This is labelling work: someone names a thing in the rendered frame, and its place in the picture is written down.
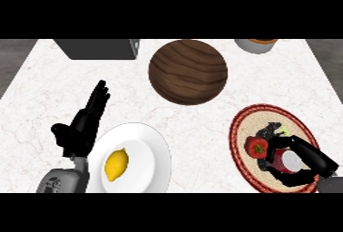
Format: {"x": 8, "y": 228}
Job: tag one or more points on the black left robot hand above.
{"x": 85, "y": 120}

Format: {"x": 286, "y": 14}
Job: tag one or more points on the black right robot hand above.
{"x": 308, "y": 152}

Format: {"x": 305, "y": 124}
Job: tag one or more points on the red can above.
{"x": 287, "y": 161}

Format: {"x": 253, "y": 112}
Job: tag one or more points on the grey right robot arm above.
{"x": 330, "y": 185}

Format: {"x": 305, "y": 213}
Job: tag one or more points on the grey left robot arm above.
{"x": 62, "y": 179}

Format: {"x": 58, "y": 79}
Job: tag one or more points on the round woven red-rimmed placemat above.
{"x": 252, "y": 120}

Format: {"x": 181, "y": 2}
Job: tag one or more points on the white bowl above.
{"x": 142, "y": 151}

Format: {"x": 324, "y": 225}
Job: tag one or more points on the red tomato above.
{"x": 256, "y": 147}

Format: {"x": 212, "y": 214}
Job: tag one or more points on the yellow lemon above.
{"x": 116, "y": 165}

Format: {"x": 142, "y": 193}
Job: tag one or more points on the dark grey box appliance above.
{"x": 101, "y": 48}

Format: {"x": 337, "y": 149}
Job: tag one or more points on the round brown wooden board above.
{"x": 188, "y": 72}

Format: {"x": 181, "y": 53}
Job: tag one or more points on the grey pot with orange rim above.
{"x": 256, "y": 46}

